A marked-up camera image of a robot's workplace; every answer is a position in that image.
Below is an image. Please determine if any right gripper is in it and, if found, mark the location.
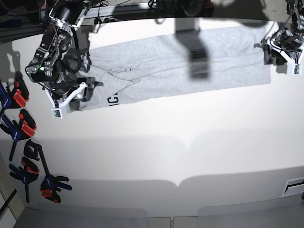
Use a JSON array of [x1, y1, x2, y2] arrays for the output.
[[30, 71, 103, 107]]

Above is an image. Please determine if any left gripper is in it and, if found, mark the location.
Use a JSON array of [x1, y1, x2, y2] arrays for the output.
[[255, 35, 303, 66]]

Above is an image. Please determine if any blue red bar clamp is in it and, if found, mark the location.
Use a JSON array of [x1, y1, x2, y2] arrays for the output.
[[0, 77, 29, 116], [0, 108, 37, 161]]

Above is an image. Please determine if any grey T-shirt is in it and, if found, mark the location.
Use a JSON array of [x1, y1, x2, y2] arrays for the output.
[[70, 26, 271, 111]]

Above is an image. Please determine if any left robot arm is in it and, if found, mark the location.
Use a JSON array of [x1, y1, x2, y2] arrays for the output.
[[261, 0, 304, 67]]

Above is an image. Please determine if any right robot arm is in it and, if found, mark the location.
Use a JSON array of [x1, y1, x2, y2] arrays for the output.
[[25, 0, 97, 108]]

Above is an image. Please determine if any black long bar clamp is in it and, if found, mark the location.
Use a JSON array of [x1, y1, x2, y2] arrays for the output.
[[23, 139, 50, 175]]

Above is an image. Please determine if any lower left blue red clamp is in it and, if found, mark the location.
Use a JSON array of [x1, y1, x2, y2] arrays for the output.
[[9, 156, 39, 203]]

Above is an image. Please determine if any bottom blue red clamp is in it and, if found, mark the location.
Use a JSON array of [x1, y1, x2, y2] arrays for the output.
[[39, 175, 72, 204]]

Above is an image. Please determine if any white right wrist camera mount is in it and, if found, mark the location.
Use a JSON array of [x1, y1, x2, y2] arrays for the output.
[[46, 82, 88, 119]]

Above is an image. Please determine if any aluminium frame rail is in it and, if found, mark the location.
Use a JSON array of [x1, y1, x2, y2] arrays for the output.
[[0, 4, 119, 45]]

